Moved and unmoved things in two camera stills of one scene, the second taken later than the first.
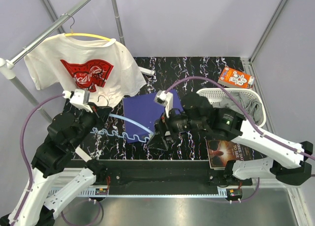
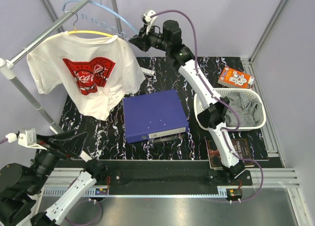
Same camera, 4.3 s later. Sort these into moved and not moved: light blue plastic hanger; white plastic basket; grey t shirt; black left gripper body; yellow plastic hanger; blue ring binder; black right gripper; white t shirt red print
Moved: black left gripper body; light blue plastic hanger; yellow plastic hanger; black right gripper
Not moved: white plastic basket; blue ring binder; grey t shirt; white t shirt red print
